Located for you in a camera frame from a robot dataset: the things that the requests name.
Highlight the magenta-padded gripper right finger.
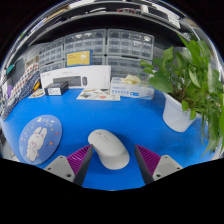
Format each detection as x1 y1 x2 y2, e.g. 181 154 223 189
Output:
134 143 184 186

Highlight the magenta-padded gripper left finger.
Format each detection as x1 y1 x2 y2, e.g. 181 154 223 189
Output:
43 143 95 188

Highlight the white computer mouse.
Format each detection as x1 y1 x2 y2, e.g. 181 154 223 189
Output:
87 128 131 171

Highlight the round blue bunny mouse pad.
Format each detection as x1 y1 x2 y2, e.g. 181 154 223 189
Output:
18 114 63 166

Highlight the printed sticker sheet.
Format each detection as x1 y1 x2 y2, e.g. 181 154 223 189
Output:
76 87 121 102
27 88 46 99

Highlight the small black box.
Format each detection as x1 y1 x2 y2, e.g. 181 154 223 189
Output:
44 81 69 97

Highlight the navy dotted fabric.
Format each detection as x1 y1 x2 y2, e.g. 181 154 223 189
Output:
1 71 41 121

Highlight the white and blue glove box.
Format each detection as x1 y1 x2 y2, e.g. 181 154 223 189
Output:
109 77 155 101

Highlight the green plant in white pot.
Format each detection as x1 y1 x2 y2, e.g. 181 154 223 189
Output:
139 34 224 158

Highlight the cream crumpled glove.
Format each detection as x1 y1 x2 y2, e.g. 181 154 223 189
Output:
120 74 142 85

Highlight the red white checked fabric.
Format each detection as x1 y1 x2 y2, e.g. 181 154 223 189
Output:
6 63 40 101

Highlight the white keyboard packaging box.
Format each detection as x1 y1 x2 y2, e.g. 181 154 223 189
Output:
39 64 112 90

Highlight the yellow and blue box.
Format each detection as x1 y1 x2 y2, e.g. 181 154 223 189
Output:
65 49 93 68

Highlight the light wooden frame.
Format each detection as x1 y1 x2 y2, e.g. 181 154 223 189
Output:
24 54 41 70

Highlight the dark wall shelf unit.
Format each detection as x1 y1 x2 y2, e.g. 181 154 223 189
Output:
19 0 201 46

